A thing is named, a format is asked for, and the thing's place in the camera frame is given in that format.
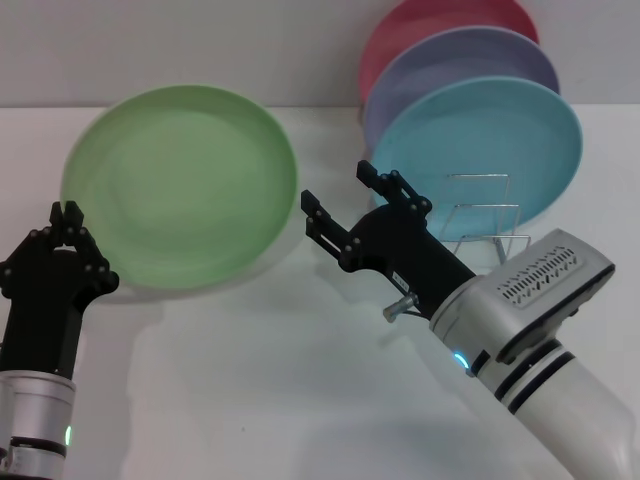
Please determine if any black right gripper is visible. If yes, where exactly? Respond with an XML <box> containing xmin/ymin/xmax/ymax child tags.
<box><xmin>299</xmin><ymin>159</ymin><xmax>476</xmax><ymax>319</ymax></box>

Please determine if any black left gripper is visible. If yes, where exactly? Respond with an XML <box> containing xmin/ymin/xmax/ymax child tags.
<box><xmin>0</xmin><ymin>200</ymin><xmax>120</xmax><ymax>379</ymax></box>

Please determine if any green plastic plate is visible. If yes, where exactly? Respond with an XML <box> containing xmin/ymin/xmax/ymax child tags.
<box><xmin>59</xmin><ymin>84</ymin><xmax>300</xmax><ymax>291</ymax></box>

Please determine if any light blue plastic plate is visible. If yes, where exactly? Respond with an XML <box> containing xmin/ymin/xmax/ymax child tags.
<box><xmin>370</xmin><ymin>75</ymin><xmax>584</xmax><ymax>236</ymax></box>

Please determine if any purple plastic plate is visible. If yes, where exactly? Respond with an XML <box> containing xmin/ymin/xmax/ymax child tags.
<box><xmin>363</xmin><ymin>25</ymin><xmax>561</xmax><ymax>151</ymax></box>

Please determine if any red plastic plate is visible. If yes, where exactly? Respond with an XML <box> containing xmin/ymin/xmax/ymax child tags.
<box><xmin>358</xmin><ymin>0</ymin><xmax>541</xmax><ymax>119</ymax></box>

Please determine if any silver right wrist connector plug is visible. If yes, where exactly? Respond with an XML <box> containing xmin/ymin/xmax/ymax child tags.
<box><xmin>382</xmin><ymin>293</ymin><xmax>419</xmax><ymax>324</ymax></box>

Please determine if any metal wire plate rack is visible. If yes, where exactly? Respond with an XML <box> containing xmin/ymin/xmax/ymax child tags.
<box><xmin>439</xmin><ymin>173</ymin><xmax>532</xmax><ymax>265</ymax></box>

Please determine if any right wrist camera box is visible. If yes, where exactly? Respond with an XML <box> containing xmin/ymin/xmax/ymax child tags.
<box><xmin>479</xmin><ymin>228</ymin><xmax>616</xmax><ymax>365</ymax></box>

